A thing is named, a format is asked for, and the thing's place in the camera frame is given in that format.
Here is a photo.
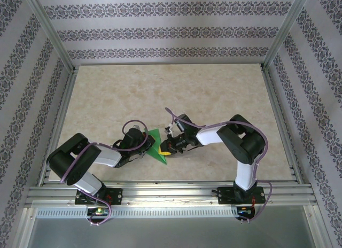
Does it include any slotted grey cable duct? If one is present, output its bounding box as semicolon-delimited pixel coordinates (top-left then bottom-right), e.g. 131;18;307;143
36;207;239;219

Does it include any aluminium side rail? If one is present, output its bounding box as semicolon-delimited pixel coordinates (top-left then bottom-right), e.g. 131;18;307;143
37;66;80;186
260;65;304;183

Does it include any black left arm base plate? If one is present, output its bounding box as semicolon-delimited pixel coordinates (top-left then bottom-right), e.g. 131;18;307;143
75;188;123;205

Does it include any aluminium frame post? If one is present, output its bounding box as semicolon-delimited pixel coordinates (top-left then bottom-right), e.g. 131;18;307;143
22;0;76;72
262;0;313;72

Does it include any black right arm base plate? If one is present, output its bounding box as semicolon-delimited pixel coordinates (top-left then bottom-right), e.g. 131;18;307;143
217;186;266;205

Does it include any grey metal panel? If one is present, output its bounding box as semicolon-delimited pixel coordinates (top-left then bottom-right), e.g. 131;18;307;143
20;217;325;248

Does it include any green paper sheet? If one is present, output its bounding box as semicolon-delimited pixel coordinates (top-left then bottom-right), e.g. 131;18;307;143
144;128;168;165

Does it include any aluminium mounting rail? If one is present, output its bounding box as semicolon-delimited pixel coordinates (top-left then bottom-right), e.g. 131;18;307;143
25;181;317;207

